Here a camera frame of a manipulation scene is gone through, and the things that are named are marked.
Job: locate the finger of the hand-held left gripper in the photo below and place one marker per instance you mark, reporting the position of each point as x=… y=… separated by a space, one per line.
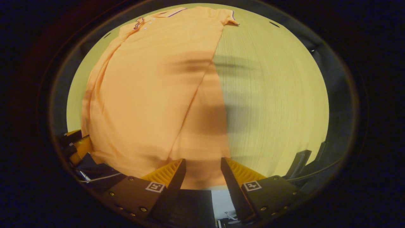
x=83 y=148
x=71 y=138

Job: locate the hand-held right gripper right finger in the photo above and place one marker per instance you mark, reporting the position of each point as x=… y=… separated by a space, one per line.
x=234 y=193

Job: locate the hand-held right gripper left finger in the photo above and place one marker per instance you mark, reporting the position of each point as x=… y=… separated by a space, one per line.
x=171 y=196

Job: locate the orange polo T-shirt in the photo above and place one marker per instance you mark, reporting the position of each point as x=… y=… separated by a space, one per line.
x=142 y=95

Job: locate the dark blue cloth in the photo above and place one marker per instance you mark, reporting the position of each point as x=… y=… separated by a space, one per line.
x=95 y=167

